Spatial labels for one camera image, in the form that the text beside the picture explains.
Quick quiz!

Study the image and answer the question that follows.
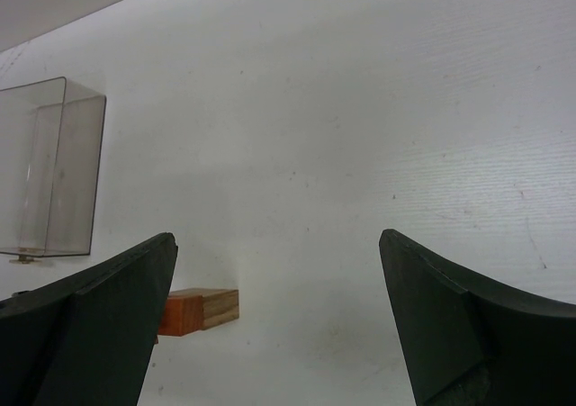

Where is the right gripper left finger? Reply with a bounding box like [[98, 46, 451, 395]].
[[1, 232, 178, 405]]

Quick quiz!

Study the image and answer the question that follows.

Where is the light wood block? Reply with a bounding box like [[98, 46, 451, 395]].
[[202, 289, 239, 330]]

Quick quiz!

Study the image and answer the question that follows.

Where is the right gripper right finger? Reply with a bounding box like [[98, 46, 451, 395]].
[[379, 229, 575, 405]]

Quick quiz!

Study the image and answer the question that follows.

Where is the clear plastic box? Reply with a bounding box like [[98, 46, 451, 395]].
[[1, 77, 107, 264]]

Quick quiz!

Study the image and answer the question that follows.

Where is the long red-brown wood block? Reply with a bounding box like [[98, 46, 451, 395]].
[[156, 288, 204, 343]]

